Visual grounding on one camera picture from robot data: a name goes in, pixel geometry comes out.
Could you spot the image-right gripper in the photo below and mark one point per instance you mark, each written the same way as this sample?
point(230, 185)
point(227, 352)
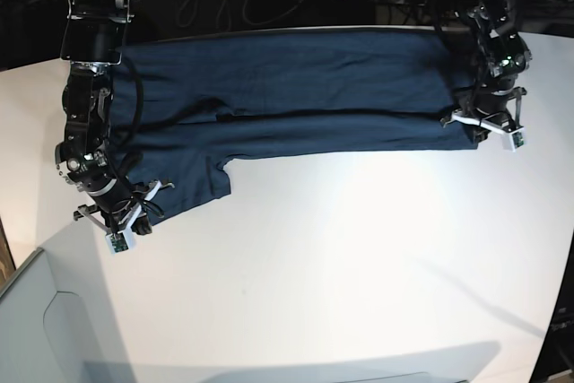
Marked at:
point(485, 111)

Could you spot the grey partition panel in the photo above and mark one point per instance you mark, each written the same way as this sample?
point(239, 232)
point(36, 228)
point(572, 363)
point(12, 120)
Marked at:
point(47, 334)

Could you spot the dark blue T-shirt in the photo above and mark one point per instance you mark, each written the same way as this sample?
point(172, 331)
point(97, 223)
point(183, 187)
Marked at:
point(196, 104)

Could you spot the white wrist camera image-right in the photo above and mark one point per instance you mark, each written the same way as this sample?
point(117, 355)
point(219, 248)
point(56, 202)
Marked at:
point(514, 139)

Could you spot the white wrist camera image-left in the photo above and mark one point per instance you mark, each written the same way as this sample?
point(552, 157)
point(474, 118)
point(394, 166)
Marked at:
point(121, 241)

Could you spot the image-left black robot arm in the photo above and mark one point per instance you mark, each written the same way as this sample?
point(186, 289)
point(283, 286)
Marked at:
point(94, 36)

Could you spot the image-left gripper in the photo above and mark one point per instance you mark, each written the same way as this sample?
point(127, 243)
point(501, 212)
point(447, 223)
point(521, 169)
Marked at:
point(117, 207)

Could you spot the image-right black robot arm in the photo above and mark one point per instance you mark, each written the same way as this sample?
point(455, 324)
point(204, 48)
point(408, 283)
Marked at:
point(500, 54)

